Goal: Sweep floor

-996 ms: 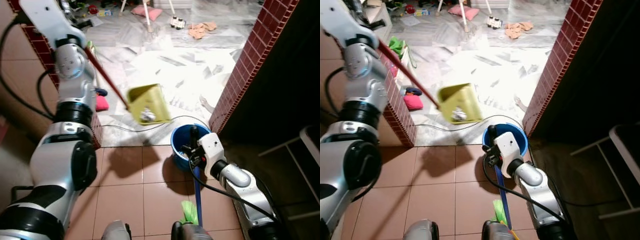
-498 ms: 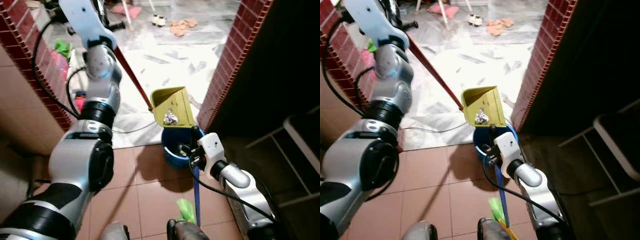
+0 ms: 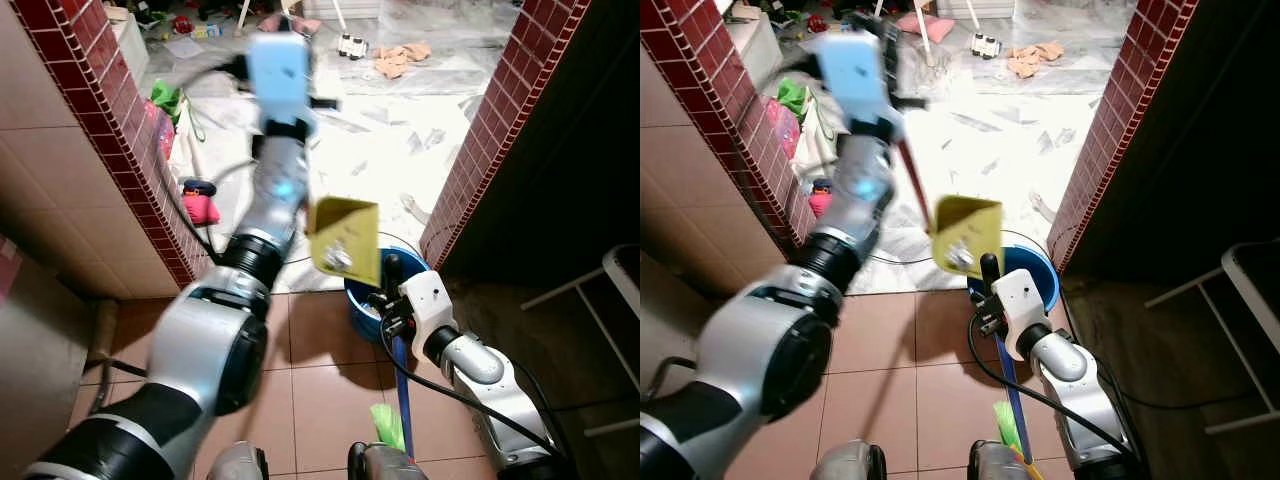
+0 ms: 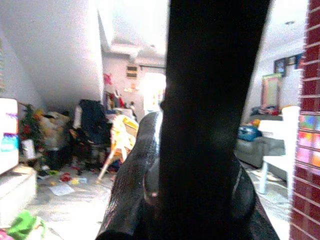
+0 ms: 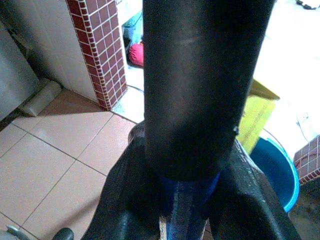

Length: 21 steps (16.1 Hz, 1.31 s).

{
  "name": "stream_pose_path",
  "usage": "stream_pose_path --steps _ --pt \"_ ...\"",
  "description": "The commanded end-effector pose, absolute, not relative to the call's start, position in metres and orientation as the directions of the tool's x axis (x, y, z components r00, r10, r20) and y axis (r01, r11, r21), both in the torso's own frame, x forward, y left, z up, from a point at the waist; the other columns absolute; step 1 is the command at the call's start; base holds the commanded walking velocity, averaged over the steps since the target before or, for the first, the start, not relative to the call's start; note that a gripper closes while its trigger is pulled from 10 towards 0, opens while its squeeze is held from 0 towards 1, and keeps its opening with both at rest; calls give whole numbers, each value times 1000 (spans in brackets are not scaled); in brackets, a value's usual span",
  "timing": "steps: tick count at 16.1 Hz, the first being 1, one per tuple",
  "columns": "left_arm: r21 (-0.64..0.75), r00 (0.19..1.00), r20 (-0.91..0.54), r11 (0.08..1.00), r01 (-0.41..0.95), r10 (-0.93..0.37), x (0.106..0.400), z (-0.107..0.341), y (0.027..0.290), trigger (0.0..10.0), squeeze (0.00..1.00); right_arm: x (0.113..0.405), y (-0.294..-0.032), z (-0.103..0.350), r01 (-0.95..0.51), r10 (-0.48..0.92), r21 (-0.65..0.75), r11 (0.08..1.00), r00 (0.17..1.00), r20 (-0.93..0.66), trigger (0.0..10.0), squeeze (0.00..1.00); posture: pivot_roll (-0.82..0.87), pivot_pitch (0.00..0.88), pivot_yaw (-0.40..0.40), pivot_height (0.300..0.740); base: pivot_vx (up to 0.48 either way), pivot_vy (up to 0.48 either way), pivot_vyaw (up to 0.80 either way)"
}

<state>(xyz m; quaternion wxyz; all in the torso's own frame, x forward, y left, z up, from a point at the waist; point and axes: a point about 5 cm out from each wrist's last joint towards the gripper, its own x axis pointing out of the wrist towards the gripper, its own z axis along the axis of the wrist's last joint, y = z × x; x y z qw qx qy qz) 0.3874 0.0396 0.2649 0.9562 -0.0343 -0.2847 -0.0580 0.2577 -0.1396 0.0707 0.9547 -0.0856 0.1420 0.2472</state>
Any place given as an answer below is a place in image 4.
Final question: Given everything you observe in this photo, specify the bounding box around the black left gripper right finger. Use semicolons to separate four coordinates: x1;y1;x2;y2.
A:
231;152;280;240

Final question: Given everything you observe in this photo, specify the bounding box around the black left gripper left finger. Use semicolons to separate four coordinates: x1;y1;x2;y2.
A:
95;111;164;240

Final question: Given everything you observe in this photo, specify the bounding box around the black broom handle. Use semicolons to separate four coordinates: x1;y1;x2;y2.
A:
134;0;272;240

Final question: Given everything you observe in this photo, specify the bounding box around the red toy on floor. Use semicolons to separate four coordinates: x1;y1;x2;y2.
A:
59;172;73;183

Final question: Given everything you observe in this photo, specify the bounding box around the yellow and white toy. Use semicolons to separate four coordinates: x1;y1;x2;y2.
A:
96;114;140;185

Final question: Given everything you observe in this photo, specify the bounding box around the grey sofa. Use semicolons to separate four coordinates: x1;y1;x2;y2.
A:
235;136;288;182

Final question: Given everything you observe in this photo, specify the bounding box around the white plastic chair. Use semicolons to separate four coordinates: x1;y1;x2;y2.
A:
257;105;301;198

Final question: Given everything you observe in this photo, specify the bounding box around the black office chair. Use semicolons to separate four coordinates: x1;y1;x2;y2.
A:
68;99;113;163

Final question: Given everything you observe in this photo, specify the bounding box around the blue bag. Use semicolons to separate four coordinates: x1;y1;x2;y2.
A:
237;125;263;141

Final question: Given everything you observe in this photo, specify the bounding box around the white sheet of paper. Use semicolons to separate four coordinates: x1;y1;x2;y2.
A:
48;183;76;197

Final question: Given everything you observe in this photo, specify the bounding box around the red brick pillar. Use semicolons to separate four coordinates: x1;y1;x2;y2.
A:
289;0;320;240

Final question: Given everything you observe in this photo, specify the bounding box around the colourful standing board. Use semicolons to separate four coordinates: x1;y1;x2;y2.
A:
260;72;283;111

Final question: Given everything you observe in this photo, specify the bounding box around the small green christmas tree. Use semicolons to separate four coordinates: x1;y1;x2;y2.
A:
18;102;45;161

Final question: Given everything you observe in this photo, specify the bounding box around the green cloth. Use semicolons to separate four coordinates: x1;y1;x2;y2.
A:
6;209;47;240

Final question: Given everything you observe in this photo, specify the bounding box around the white box with colourful print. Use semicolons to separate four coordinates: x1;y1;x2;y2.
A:
0;97;20;176

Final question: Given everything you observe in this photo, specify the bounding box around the dark framed wall picture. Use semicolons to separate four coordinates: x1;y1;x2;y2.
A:
273;58;287;75

